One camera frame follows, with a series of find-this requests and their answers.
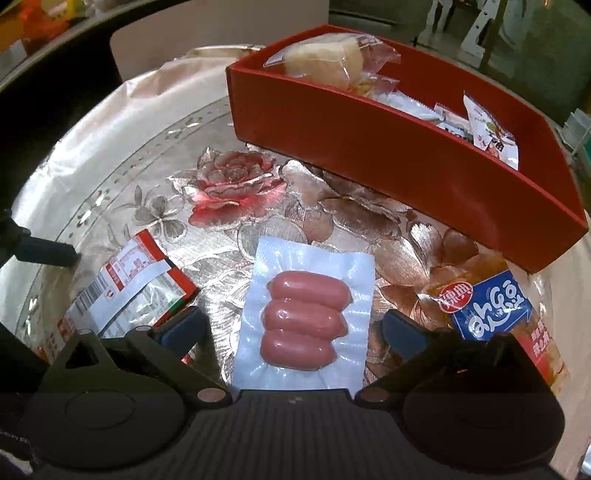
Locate grey curved counter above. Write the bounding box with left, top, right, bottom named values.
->
left=0, top=0, right=329, bottom=93

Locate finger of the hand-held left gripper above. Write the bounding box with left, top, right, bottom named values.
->
left=0, top=217, right=78, bottom=269

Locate red cardboard box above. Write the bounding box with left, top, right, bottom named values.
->
left=225, top=25, right=589, bottom=274

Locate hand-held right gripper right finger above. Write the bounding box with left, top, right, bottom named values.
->
left=355, top=309, right=552, bottom=409

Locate white snack packet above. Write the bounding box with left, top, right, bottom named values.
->
left=374, top=90, right=439, bottom=123

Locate clear packet of yellow snack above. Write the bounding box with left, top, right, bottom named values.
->
left=263, top=33, right=402, bottom=95

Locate floral tablecloth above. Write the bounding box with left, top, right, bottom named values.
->
left=7, top=44, right=591, bottom=462

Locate white packet with black print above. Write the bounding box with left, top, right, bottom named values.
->
left=434, top=104, right=476, bottom=144

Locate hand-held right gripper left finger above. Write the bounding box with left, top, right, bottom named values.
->
left=44, top=306, right=234, bottom=407

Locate red snack packet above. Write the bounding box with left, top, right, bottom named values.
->
left=34, top=229, right=200, bottom=367

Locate white perforated board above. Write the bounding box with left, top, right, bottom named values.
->
left=462, top=0, right=503, bottom=57

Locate white packet with red print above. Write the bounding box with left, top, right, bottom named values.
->
left=463, top=92, right=522, bottom=171

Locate orange packet with blue label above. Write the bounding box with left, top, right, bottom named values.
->
left=418, top=256, right=571, bottom=398

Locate clear packet of pastry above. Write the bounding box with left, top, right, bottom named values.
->
left=346, top=74, right=400, bottom=100

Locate grey sofa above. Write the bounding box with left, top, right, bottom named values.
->
left=330, top=0, right=435, bottom=29

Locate vacuum pack of sausages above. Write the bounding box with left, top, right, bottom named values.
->
left=229, top=236, right=376, bottom=391

